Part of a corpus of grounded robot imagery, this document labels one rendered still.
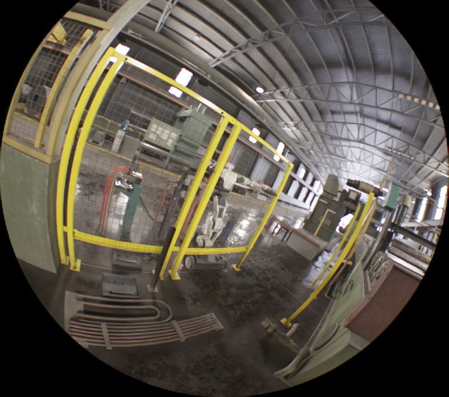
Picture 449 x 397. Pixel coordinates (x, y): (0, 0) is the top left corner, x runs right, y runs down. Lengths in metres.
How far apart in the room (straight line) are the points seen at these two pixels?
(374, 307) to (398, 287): 0.21
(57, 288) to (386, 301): 2.43
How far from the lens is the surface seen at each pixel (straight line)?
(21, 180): 1.34
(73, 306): 1.60
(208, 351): 1.62
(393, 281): 1.35
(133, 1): 1.55
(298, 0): 10.76
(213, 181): 1.40
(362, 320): 1.45
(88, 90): 1.19
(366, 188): 2.88
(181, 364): 1.51
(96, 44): 1.15
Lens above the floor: 1.44
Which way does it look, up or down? 3 degrees down
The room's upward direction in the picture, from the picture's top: 24 degrees clockwise
